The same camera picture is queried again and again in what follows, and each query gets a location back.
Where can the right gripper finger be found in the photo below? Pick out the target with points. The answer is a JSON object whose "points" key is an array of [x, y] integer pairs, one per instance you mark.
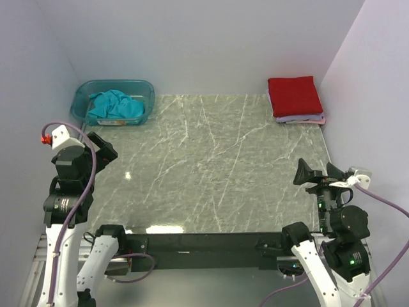
{"points": [[305, 174], [335, 173]]}

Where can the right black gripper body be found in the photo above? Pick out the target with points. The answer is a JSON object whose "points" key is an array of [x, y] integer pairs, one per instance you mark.
{"points": [[325, 191]]}

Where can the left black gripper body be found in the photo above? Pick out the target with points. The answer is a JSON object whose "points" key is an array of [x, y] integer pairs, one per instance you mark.
{"points": [[104, 155]]}

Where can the teal t-shirt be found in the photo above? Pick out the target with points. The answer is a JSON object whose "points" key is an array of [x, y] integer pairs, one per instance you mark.
{"points": [[114, 104]]}

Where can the teal transparent plastic basin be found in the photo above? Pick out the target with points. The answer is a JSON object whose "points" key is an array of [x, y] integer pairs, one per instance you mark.
{"points": [[138, 89]]}

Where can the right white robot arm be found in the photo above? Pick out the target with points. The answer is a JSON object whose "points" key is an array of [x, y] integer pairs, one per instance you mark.
{"points": [[338, 267]]}

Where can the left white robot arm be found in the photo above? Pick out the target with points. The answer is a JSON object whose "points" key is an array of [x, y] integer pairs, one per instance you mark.
{"points": [[66, 215]]}

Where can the folded pink t-shirt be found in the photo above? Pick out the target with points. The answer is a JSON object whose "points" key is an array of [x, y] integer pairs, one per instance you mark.
{"points": [[322, 121]]}

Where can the folded lavender t-shirt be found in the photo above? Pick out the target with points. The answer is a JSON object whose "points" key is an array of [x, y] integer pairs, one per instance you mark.
{"points": [[289, 119]]}

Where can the folded red t-shirt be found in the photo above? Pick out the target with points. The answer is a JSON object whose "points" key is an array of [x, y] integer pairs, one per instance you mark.
{"points": [[303, 84]]}

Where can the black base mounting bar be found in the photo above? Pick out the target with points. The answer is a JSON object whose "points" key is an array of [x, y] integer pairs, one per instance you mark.
{"points": [[210, 250]]}

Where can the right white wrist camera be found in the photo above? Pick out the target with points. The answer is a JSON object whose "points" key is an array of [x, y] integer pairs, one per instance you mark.
{"points": [[359, 176]]}

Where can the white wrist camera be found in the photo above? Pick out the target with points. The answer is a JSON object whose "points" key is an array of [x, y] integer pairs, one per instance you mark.
{"points": [[359, 176], [60, 138]]}

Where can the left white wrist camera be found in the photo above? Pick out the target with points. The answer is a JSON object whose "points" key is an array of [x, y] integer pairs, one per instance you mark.
{"points": [[60, 138]]}

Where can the aluminium rail frame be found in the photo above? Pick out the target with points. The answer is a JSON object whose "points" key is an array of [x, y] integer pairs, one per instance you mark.
{"points": [[33, 288]]}

